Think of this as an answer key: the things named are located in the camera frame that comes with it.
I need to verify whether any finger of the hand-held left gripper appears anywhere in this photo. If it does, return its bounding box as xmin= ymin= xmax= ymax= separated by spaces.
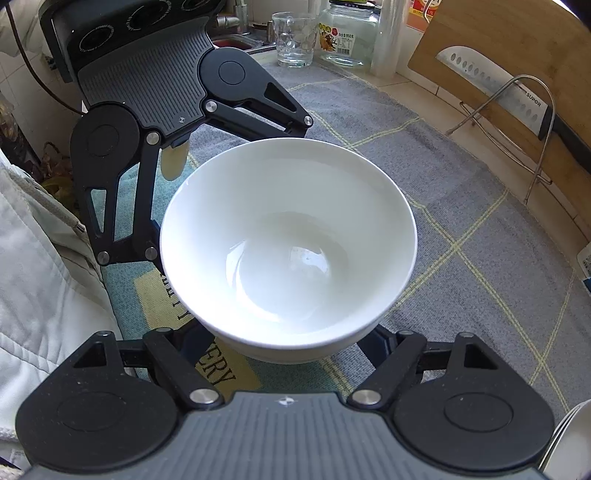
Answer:
xmin=203 ymin=74 xmax=315 ymax=140
xmin=79 ymin=131 xmax=164 ymax=273

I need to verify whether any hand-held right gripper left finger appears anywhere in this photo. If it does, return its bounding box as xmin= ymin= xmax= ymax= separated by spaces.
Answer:
xmin=74 ymin=323 xmax=225 ymax=411

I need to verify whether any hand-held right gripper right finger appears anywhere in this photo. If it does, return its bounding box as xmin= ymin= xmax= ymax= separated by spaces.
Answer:
xmin=347 ymin=324 xmax=494 ymax=411

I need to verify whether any white bowl with pink flowers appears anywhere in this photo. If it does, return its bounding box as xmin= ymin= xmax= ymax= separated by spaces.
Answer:
xmin=159 ymin=137 xmax=419 ymax=365

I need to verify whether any white plate with fruit print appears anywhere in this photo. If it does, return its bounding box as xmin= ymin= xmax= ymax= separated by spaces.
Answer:
xmin=539 ymin=401 xmax=591 ymax=480

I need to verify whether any kitchen sink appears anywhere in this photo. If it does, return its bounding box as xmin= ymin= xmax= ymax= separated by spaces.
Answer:
xmin=210 ymin=32 xmax=278 ymax=56

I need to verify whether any clear glass cup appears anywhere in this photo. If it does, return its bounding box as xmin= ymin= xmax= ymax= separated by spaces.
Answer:
xmin=271 ymin=11 xmax=321 ymax=68

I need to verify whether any metal faucet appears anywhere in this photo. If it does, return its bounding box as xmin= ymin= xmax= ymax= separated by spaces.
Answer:
xmin=215 ymin=0 xmax=259 ymax=35

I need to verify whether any glass jar with dark lid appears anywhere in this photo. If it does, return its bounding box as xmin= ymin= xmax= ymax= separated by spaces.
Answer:
xmin=318 ymin=0 xmax=380 ymax=68

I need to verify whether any white jacket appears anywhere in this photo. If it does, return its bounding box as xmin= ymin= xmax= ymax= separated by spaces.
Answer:
xmin=0 ymin=152 xmax=123 ymax=462

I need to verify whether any grey and teal checked towel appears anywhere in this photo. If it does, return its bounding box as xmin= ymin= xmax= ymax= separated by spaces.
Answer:
xmin=99 ymin=51 xmax=591 ymax=407

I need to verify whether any tall clear plastic wrap roll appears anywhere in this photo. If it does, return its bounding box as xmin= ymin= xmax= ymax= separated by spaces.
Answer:
xmin=373 ymin=0 xmax=408 ymax=78

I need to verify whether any white and blue salt bag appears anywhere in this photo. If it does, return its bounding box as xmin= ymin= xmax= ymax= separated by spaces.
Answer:
xmin=575 ymin=242 xmax=591 ymax=301

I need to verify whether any bamboo cutting board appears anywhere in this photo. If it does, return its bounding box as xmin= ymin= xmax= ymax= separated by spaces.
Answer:
xmin=407 ymin=0 xmax=591 ymax=175

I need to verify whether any black cable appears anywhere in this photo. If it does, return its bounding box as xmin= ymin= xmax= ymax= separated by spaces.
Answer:
xmin=4 ymin=0 xmax=90 ymax=116

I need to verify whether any black handled kitchen knife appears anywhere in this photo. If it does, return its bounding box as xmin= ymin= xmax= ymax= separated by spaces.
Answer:
xmin=435 ymin=45 xmax=591 ymax=163

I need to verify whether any metal wire rack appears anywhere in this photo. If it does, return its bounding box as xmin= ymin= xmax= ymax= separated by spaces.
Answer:
xmin=445 ymin=74 xmax=562 ymax=206

